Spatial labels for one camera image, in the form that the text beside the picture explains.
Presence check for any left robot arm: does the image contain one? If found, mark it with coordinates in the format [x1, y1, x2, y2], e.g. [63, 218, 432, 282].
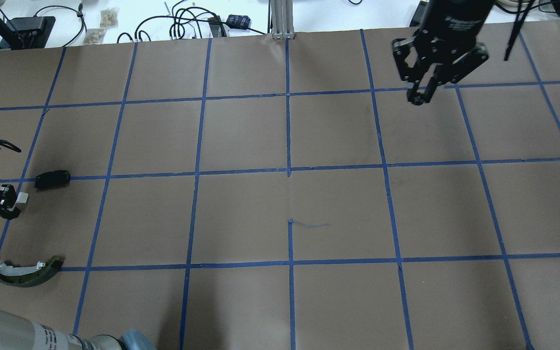
[0, 185, 154, 350]

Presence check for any green white curved part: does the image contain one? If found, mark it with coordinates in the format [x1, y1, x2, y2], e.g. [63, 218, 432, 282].
[0, 255, 65, 288]

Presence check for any black power adapter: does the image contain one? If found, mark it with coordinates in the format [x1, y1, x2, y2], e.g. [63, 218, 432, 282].
[225, 14, 251, 30]

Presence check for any small black box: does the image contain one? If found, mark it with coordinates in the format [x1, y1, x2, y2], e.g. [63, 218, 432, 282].
[34, 169, 71, 189]

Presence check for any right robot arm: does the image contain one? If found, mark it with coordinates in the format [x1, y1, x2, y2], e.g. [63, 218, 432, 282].
[391, 0, 496, 105]

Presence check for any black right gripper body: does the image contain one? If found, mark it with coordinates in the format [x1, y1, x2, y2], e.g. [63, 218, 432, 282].
[391, 29, 489, 84]

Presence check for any aluminium frame post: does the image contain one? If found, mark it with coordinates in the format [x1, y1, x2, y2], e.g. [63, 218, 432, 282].
[268, 0, 295, 40]

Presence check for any black camera stand base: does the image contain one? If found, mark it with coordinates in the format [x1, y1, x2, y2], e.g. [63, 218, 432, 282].
[6, 16, 56, 49]

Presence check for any bag of small parts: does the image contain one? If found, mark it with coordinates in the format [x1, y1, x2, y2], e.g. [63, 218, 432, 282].
[99, 7, 119, 29]

